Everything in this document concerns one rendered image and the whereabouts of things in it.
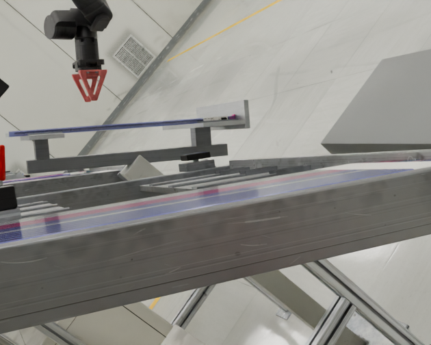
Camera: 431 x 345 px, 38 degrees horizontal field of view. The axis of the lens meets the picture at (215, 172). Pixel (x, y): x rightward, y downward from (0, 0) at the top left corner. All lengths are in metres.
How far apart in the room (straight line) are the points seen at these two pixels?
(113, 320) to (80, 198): 0.91
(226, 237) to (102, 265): 0.10
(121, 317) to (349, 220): 1.52
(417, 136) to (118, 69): 7.97
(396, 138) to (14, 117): 7.71
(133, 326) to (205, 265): 1.54
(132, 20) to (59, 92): 1.45
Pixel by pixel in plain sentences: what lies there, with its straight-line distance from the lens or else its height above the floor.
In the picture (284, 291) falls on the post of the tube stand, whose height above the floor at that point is 0.31.
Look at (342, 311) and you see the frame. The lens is 1.44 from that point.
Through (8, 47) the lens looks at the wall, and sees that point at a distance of 8.74.
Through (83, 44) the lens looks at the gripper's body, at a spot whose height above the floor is 1.09.
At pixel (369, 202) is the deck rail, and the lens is 0.59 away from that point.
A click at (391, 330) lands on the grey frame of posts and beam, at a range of 1.53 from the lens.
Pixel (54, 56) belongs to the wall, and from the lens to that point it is 8.79.
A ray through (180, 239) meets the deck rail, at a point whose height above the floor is 0.95.
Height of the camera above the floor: 1.11
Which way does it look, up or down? 17 degrees down
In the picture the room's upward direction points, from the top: 49 degrees counter-clockwise
